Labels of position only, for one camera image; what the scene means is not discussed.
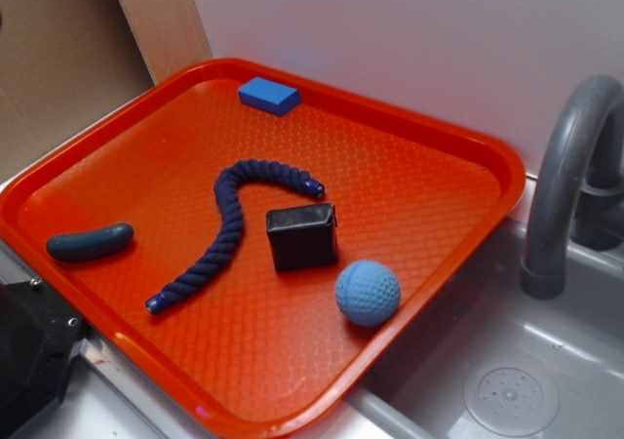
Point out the orange plastic tray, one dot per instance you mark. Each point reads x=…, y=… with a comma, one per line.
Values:
x=257, y=353

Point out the black box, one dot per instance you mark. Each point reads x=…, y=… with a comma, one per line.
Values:
x=302, y=237

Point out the grey toy faucet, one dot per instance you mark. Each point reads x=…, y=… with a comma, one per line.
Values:
x=579, y=192

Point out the grey toy sink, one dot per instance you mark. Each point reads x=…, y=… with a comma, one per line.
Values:
x=484, y=360

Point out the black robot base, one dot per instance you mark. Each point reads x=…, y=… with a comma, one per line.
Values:
x=41, y=334

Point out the wooden board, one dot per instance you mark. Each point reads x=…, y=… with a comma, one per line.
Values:
x=168, y=33

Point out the blue rectangular block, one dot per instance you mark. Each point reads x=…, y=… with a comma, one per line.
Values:
x=269, y=96

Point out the dark teal sausage toy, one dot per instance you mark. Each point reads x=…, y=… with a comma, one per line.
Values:
x=92, y=244

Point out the blue dimpled ball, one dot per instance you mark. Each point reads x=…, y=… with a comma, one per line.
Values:
x=367, y=293

